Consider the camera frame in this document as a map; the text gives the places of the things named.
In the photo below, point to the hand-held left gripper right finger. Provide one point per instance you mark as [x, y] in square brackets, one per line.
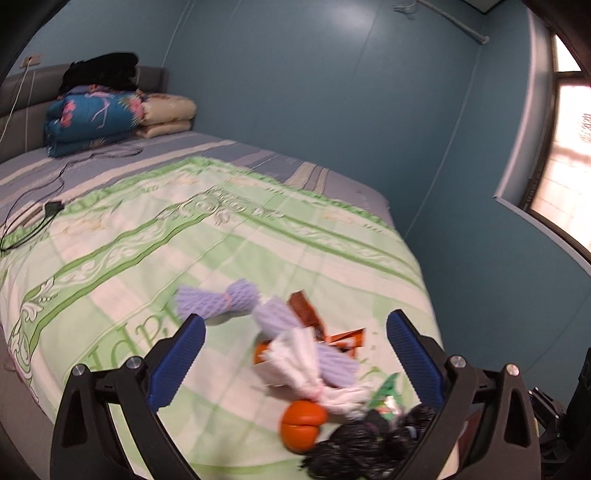
[413, 355]

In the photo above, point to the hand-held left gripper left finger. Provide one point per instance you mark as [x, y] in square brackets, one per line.
[178, 364]

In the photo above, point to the green snack packet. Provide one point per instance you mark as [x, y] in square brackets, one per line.
[387, 385]

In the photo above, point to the small orange snack packet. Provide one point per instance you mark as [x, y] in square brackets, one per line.
[348, 340]

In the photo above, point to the purple foam fruit net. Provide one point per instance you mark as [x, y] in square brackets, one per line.
[207, 302]

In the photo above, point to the partly hidden orange fruit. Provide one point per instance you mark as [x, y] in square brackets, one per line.
[261, 355]

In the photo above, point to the brown snack wrapper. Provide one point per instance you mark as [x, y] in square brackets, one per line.
[307, 316]

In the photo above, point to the green patterned blanket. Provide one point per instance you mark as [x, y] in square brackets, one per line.
[231, 258]

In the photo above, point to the black charger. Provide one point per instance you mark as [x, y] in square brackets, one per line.
[52, 207]

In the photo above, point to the cream folded quilt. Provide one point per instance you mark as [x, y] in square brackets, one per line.
[168, 113]

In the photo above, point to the blue floral folded quilt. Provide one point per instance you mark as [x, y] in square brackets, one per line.
[92, 120]

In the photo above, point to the window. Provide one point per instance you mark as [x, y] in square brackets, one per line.
[568, 129]

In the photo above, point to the black clothes pile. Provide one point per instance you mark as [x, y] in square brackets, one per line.
[99, 69]

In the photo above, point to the white ceiling pipe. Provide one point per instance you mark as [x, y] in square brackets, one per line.
[455, 21]

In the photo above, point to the white wall socket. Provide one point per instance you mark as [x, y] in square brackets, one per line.
[31, 60]

